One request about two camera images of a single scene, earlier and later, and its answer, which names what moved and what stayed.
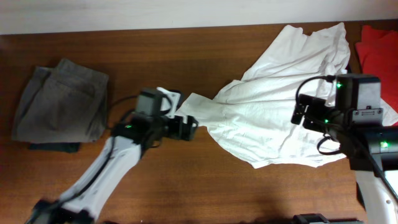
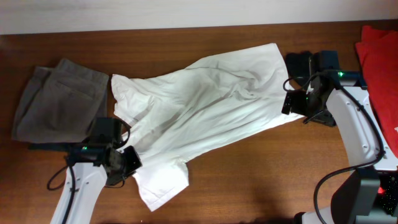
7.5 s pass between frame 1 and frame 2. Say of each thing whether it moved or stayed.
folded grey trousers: stayed
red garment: stayed
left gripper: moved
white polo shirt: moved
